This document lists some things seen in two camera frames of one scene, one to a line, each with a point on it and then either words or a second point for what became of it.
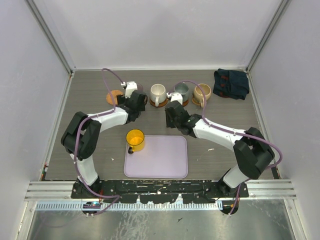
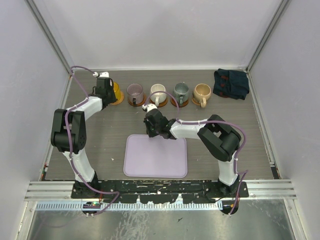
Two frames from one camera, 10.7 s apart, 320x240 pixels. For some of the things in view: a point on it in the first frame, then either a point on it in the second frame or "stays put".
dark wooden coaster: x=160 y=104 stays put
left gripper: x=122 y=100 to x=113 y=98
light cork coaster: x=194 y=101 stays put
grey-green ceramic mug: x=183 y=88 stays put
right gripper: x=169 y=124 to x=150 y=134
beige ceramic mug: x=198 y=94 stays put
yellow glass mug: x=135 y=139 to x=117 y=91
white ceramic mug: x=158 y=93 stays put
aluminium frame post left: x=42 y=14 stays put
